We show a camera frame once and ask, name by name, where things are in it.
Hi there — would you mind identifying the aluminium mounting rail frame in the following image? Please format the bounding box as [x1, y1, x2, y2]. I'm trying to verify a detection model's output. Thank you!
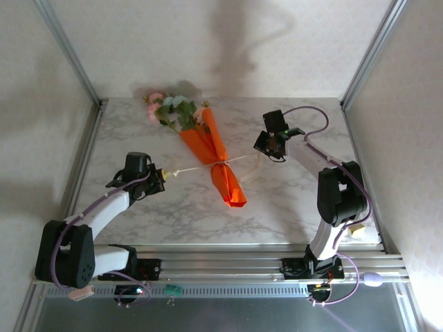
[33, 241, 409, 285]

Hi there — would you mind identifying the slotted grey cable duct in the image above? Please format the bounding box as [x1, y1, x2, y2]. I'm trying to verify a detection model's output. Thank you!
[44, 283, 309, 298]

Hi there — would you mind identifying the aluminium side rail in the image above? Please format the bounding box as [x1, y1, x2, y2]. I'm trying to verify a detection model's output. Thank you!
[51, 100, 107, 255]
[341, 103, 399, 255]

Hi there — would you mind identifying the aluminium upright post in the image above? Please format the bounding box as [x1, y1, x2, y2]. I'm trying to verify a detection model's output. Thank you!
[341, 0, 408, 108]
[33, 0, 103, 107]

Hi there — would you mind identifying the orange wrapping paper sheet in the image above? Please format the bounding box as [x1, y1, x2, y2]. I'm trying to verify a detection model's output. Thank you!
[179, 107, 248, 209]

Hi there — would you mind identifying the beige fabric ribbon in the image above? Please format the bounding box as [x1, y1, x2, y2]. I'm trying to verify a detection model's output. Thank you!
[162, 154, 266, 184]

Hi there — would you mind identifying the grey metal panel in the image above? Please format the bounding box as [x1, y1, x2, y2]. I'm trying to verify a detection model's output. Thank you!
[15, 295, 422, 332]

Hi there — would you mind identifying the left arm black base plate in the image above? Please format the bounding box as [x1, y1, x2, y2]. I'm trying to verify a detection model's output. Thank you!
[98, 258, 163, 281]

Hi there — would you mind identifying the peach fake flower stem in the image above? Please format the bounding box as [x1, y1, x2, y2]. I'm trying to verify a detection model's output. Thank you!
[192, 100, 213, 135]

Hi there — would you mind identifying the lavender oval cable adapter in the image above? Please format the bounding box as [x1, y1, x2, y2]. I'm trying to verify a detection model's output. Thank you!
[361, 271, 383, 287]

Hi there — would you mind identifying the pink fake flower stem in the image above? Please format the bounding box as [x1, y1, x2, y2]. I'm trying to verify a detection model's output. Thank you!
[143, 91, 179, 134]

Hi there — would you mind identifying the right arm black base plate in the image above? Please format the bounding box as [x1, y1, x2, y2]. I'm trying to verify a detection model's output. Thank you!
[280, 257, 346, 280]

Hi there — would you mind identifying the small yellow block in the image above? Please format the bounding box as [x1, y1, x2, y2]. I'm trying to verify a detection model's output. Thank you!
[348, 223, 368, 240]

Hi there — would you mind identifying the black controller board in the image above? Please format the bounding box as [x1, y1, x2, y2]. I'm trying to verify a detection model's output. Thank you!
[307, 282, 332, 305]
[114, 284, 146, 307]

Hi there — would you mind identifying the small pink block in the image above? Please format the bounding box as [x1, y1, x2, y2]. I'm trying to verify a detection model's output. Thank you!
[68, 285, 95, 302]

